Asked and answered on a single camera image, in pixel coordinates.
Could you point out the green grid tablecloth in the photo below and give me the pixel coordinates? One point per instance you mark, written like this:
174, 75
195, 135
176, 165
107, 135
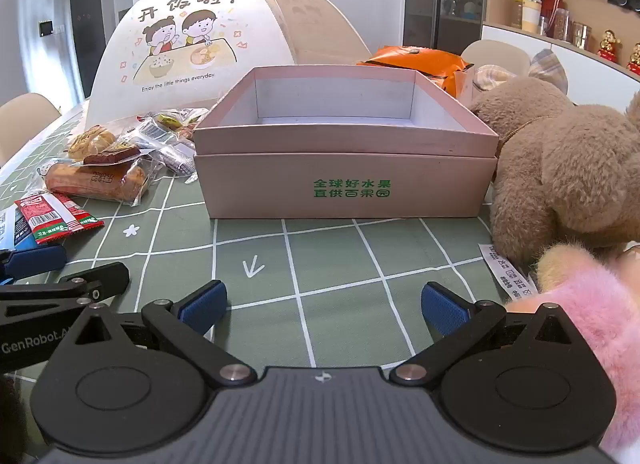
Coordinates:
350, 269

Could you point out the bread packet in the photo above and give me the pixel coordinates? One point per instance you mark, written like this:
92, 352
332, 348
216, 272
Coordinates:
92, 182

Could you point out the round cookie packet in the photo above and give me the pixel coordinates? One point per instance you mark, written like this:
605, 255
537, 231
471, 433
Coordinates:
90, 139

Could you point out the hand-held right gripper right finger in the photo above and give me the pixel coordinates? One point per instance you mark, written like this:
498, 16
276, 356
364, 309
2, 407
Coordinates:
445, 311

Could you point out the orange snack bag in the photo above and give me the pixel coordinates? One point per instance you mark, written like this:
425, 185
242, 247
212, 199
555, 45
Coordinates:
415, 62

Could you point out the wall control panel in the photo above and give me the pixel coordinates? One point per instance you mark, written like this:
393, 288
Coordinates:
47, 27

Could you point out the yellow lidded cup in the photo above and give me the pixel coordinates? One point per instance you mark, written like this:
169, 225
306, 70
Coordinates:
531, 14

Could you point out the pile of clear-wrapped snacks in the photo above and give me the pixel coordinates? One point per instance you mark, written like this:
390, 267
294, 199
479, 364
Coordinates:
170, 144

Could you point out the pink cardboard box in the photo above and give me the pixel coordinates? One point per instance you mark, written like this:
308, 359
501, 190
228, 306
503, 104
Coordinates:
350, 184

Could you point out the golden red figurine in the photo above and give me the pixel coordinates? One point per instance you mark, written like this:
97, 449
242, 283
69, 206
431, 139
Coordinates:
635, 59
608, 44

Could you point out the red sachet packet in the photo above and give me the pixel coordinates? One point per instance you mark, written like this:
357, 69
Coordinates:
37, 216
77, 219

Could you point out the pink plush toy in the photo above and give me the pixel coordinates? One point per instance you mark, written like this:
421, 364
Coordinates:
590, 334

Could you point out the dark door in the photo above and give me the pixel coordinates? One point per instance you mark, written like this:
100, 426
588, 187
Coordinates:
87, 14

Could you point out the clear storage jar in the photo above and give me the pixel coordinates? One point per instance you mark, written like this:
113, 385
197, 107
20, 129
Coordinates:
560, 24

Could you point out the white printed food cover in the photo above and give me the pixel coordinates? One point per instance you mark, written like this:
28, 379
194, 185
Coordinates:
190, 44

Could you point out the red gift bag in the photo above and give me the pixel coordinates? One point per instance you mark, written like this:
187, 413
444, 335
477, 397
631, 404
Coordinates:
552, 4

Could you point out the blue snack packet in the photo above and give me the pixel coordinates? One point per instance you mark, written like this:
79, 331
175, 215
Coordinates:
15, 229

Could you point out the metal lidded jar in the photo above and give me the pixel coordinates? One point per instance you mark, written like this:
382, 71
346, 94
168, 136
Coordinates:
581, 35

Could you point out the brown teddy bear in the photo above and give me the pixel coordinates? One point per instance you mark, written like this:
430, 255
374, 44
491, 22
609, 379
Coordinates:
565, 169

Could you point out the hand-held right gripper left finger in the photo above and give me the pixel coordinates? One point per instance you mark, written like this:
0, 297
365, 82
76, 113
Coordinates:
205, 306

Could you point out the white plush toy label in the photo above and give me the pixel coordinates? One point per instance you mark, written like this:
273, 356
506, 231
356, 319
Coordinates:
507, 271

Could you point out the white sideboard cabinet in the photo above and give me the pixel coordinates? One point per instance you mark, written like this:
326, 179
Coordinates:
590, 74

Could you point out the beige chair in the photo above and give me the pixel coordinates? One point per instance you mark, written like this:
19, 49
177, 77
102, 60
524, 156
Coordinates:
492, 54
25, 119

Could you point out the brown bar packet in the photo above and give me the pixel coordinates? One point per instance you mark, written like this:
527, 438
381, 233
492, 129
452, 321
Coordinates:
112, 154

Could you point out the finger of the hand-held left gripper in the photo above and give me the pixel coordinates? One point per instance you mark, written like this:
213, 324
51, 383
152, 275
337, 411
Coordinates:
85, 281
37, 261

